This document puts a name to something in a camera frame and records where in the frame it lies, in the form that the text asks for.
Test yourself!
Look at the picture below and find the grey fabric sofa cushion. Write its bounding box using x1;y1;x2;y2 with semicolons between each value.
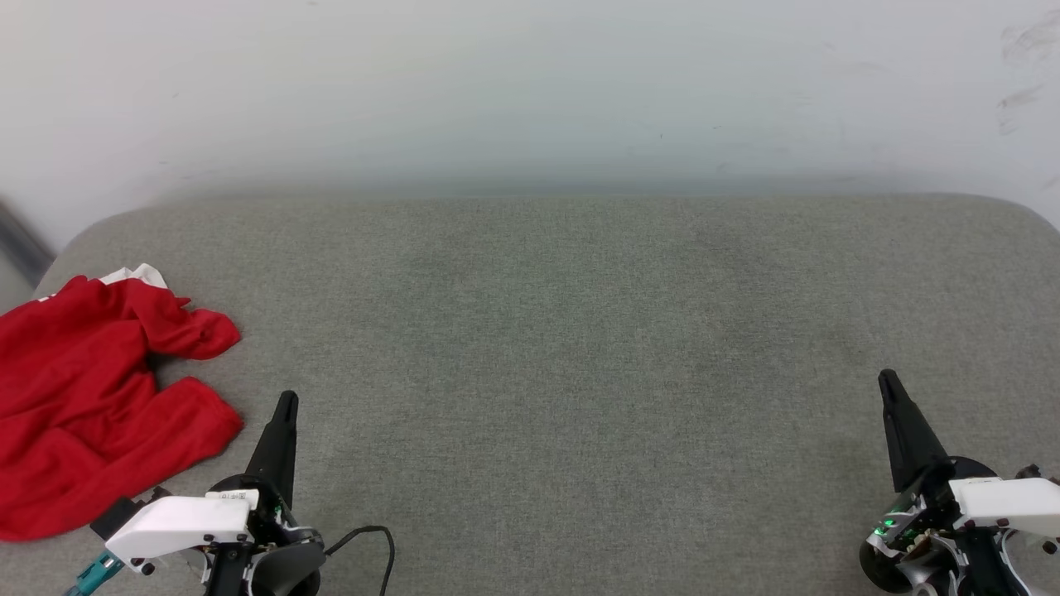
0;192;1060;596

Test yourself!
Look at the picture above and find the thin black looping cable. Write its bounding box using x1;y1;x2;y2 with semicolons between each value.
323;525;397;596

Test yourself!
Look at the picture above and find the red and white shirt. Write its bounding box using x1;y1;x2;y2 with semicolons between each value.
0;263;244;544

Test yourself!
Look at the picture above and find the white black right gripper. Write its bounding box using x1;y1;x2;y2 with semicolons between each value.
859;369;1060;596

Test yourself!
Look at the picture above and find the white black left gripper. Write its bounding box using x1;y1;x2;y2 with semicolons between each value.
105;391;325;596

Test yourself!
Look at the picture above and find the black cable with teal plug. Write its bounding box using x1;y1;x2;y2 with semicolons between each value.
65;552;127;596

